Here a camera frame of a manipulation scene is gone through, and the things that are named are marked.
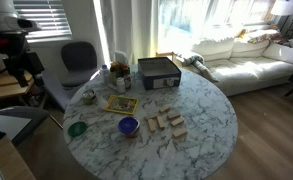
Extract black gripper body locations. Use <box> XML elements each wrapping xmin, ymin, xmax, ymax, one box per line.
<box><xmin>2</xmin><ymin>46</ymin><xmax>32</xmax><ymax>79</ymax></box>

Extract wooden desk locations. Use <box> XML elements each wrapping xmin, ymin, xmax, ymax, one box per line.
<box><xmin>0</xmin><ymin>71</ymin><xmax>35</xmax><ymax>103</ymax></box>

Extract grey upholstered seat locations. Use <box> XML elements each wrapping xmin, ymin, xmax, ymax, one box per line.
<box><xmin>40</xmin><ymin>69</ymin><xmax>75</xmax><ymax>113</ymax></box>

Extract white paper sheet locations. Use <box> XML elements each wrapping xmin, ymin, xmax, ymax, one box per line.
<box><xmin>0</xmin><ymin>114</ymin><xmax>33</xmax><ymax>141</ymax></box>

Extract white window blinds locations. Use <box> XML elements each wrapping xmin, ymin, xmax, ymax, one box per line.
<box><xmin>12</xmin><ymin>0</ymin><xmax>73</xmax><ymax>43</ymax></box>

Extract dark grey office chair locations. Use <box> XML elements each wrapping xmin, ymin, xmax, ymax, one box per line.
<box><xmin>59</xmin><ymin>40</ymin><xmax>100</xmax><ymax>88</ymax></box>

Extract green plastic lid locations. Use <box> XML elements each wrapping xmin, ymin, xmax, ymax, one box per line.
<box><xmin>67</xmin><ymin>121</ymin><xmax>89</xmax><ymax>138</ymax></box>

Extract brown cardboard box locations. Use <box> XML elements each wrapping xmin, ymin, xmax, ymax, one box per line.
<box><xmin>0</xmin><ymin>136</ymin><xmax>37</xmax><ymax>180</ymax></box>

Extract white bottle blue cap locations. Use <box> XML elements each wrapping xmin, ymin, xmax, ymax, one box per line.
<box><xmin>99</xmin><ymin>64</ymin><xmax>110</xmax><ymax>84</ymax></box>

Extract clear condiment caddy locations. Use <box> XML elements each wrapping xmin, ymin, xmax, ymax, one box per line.
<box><xmin>108</xmin><ymin>61</ymin><xmax>133</xmax><ymax>91</ymax></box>

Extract small white bottle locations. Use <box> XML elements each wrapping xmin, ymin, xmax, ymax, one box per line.
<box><xmin>116</xmin><ymin>77</ymin><xmax>126</xmax><ymax>94</ymax></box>

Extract white napkin stack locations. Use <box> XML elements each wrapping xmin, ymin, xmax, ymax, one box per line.
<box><xmin>114</xmin><ymin>50</ymin><xmax>130</xmax><ymax>66</ymax></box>

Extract jar with blue lid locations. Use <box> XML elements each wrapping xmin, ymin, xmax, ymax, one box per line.
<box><xmin>117</xmin><ymin>115</ymin><xmax>141</xmax><ymax>139</ymax></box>

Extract white curtain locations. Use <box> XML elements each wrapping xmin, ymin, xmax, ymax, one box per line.
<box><xmin>92</xmin><ymin>0</ymin><xmax>160</xmax><ymax>64</ymax></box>

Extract wooden block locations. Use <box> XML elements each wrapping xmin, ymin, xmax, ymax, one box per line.
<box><xmin>156</xmin><ymin>115</ymin><xmax>166</xmax><ymax>129</ymax></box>
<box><xmin>172</xmin><ymin>128</ymin><xmax>188</xmax><ymax>138</ymax></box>
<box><xmin>170</xmin><ymin>116</ymin><xmax>186</xmax><ymax>127</ymax></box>
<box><xmin>159</xmin><ymin>104</ymin><xmax>172</xmax><ymax>113</ymax></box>
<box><xmin>167</xmin><ymin>110</ymin><xmax>182</xmax><ymax>120</ymax></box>
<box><xmin>147</xmin><ymin>118</ymin><xmax>157</xmax><ymax>132</ymax></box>
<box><xmin>145</xmin><ymin>113</ymin><xmax>160</xmax><ymax>121</ymax></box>

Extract navy cardboard box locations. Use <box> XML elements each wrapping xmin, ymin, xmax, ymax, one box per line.
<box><xmin>137</xmin><ymin>56</ymin><xmax>183</xmax><ymax>91</ymax></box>

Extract small wooden chair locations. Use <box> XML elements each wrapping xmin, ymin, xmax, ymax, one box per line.
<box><xmin>155</xmin><ymin>50</ymin><xmax>177</xmax><ymax>64</ymax></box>

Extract grey blanket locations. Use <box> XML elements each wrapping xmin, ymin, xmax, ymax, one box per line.
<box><xmin>174</xmin><ymin>51</ymin><xmax>220</xmax><ymax>83</ymax></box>

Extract white sofa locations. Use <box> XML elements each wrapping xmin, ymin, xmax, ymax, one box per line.
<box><xmin>182</xmin><ymin>28</ymin><xmax>293</xmax><ymax>98</ymax></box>

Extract colourful sofa cushion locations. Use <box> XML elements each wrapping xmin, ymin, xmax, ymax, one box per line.
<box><xmin>237</xmin><ymin>28</ymin><xmax>282</xmax><ymax>44</ymax></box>

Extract white lamp shade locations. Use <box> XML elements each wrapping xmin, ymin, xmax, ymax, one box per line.
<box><xmin>270</xmin><ymin>0</ymin><xmax>293</xmax><ymax>17</ymax></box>

